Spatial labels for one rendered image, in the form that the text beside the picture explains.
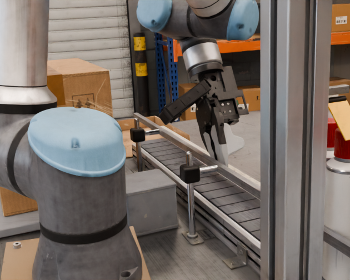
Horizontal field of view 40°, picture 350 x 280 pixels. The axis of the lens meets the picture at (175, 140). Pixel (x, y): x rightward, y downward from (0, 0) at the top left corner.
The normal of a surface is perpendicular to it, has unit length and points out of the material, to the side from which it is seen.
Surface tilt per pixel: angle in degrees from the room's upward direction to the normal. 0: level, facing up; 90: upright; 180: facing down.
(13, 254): 4
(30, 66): 93
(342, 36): 90
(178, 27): 117
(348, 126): 46
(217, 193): 0
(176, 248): 0
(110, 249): 76
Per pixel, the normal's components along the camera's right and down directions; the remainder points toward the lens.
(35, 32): 0.78, 0.19
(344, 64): 0.24, 0.25
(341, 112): 0.24, -0.50
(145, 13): -0.57, -0.05
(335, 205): -0.70, 0.22
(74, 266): -0.03, 0.03
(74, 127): 0.10, -0.91
